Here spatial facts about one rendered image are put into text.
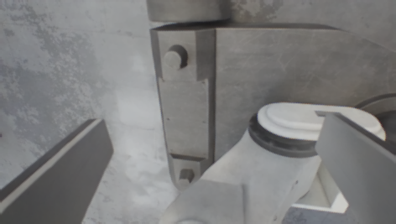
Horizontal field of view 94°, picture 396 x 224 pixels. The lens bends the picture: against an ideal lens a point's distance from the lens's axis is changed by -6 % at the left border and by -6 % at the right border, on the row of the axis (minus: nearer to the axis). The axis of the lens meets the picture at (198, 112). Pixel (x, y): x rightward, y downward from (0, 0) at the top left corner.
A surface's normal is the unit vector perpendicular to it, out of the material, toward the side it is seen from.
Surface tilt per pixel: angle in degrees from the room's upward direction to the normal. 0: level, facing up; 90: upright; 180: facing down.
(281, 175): 90
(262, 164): 90
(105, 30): 0
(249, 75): 0
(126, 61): 0
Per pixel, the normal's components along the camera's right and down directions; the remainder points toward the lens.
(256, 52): -0.22, 0.48
